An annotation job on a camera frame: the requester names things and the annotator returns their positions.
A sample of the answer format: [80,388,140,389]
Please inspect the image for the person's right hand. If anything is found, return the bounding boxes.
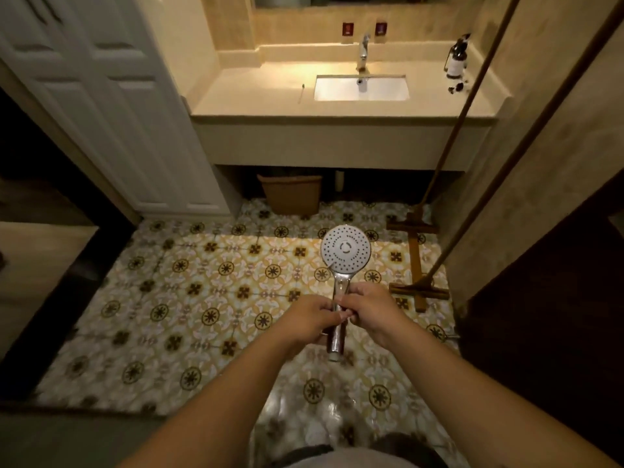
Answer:
[335,282,409,350]

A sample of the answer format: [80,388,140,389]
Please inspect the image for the person's left hand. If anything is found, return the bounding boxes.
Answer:
[274,294,348,349]

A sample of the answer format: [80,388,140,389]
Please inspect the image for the chrome handheld shower head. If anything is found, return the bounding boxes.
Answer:
[320,224,372,362]

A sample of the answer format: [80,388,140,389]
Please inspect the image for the person's right forearm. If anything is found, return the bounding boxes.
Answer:
[383,319,620,468]

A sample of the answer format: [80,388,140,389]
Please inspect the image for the person's left forearm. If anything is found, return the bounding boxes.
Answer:
[117,331,313,468]

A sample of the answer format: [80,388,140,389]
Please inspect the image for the brown waste bin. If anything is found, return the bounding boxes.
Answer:
[257,174,323,216]

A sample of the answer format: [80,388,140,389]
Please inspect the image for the wooden ladder towel rack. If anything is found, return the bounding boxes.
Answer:
[386,0,624,313]

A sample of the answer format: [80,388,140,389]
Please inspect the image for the beige vanity countertop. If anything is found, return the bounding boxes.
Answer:
[188,41,510,172]

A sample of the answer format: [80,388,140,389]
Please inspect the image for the white rectangular sink basin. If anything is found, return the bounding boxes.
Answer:
[313,75,410,102]

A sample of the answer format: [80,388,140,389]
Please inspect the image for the chrome sink faucet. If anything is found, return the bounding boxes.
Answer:
[356,31,372,73]

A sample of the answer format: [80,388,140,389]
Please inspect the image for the dark pump soap bottle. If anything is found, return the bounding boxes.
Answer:
[444,34,472,81]

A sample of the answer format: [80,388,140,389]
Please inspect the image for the white panelled door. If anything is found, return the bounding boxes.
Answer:
[0,0,231,217]

